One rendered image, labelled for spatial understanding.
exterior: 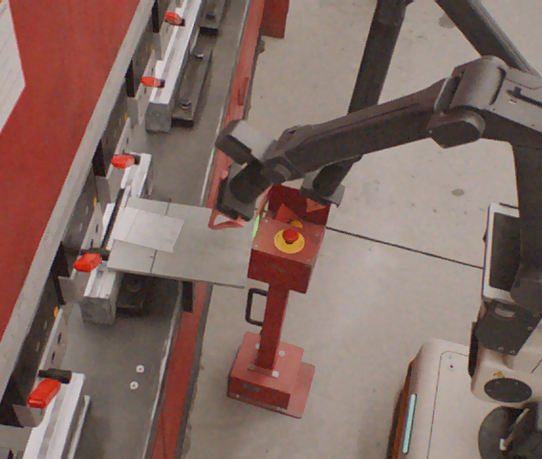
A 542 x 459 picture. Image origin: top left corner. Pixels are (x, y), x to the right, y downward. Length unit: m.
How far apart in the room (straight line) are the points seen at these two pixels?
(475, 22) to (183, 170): 0.75
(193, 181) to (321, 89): 1.79
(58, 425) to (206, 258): 0.41
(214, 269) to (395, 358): 1.25
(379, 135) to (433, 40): 2.91
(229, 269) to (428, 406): 0.94
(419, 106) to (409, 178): 2.13
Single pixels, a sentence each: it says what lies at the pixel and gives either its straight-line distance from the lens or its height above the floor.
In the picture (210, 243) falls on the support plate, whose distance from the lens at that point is 1.39.
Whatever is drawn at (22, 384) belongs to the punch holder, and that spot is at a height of 1.30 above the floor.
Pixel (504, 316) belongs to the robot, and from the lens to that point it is 1.40.
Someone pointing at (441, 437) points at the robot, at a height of 0.28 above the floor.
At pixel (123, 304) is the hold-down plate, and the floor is 0.90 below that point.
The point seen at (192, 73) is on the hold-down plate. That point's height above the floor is 0.90.
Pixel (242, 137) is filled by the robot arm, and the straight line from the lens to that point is 1.17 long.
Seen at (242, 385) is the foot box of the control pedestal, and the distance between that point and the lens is 2.26.
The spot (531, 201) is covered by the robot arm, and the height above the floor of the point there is 1.43.
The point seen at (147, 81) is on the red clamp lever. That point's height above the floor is 1.31.
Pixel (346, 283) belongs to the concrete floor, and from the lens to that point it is 2.62.
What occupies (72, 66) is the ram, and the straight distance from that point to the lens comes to 0.93.
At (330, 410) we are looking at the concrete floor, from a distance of 2.35.
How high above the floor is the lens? 2.09
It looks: 50 degrees down
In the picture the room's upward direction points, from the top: 8 degrees clockwise
